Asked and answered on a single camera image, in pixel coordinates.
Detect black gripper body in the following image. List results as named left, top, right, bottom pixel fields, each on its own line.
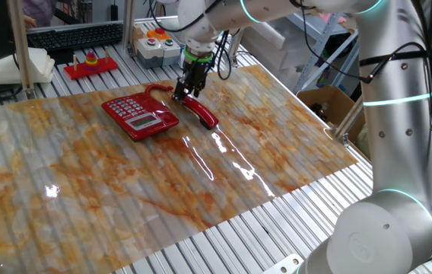
left=173, top=59, right=212, bottom=97

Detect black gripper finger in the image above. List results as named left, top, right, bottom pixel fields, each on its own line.
left=172, top=80, right=183, bottom=102
left=189, top=78, right=206, bottom=99

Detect red telephone handset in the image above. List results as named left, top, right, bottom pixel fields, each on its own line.
left=171, top=93, right=220, bottom=131

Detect purple sleeved forearm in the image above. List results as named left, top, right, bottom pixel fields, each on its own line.
left=21, top=0, right=56, bottom=27

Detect red telephone base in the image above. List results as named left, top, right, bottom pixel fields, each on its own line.
left=100, top=91, right=181, bottom=142

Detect person's bare hand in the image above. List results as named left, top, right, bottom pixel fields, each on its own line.
left=23, top=14, right=39, bottom=31

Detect grey two-button box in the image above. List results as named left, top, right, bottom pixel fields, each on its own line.
left=136, top=37, right=182, bottom=69

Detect orange emergency stop button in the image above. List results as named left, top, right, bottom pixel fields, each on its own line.
left=146, top=27, right=172, bottom=42

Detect red peg toy base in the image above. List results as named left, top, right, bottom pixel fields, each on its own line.
left=62, top=46, right=119, bottom=81

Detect translucent storage bin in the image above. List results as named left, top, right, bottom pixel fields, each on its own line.
left=244, top=18, right=318, bottom=72

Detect rainbow stacking rings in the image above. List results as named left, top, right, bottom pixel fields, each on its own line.
left=84, top=49, right=100, bottom=72

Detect orange marble pattern mat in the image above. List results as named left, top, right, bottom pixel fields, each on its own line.
left=0, top=64, right=360, bottom=274

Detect grey metal shelf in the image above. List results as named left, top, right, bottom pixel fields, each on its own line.
left=276, top=11, right=361, bottom=94

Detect black keyboard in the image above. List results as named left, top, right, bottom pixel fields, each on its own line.
left=27, top=22, right=125, bottom=53

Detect brown cardboard box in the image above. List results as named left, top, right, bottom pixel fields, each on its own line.
left=296, top=85, right=367, bottom=144

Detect pink paper sheet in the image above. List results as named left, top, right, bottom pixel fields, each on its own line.
left=317, top=13, right=348, bottom=24

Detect green fabric bag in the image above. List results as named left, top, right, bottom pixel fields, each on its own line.
left=355, top=123, right=371, bottom=159

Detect red coiled phone cord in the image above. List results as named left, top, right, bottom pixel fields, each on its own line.
left=143, top=83, right=174, bottom=100

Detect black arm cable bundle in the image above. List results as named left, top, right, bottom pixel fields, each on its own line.
left=211, top=30, right=236, bottom=81

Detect aluminium frame post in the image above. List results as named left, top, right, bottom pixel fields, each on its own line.
left=7, top=0, right=37, bottom=100
left=333, top=94, right=365, bottom=148
left=227, top=28, right=246, bottom=69
left=122, top=0, right=137, bottom=54

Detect black plug cable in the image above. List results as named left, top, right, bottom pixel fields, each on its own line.
left=291, top=0, right=432, bottom=172

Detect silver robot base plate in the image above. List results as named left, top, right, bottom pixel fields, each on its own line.
left=261, top=253, right=304, bottom=274

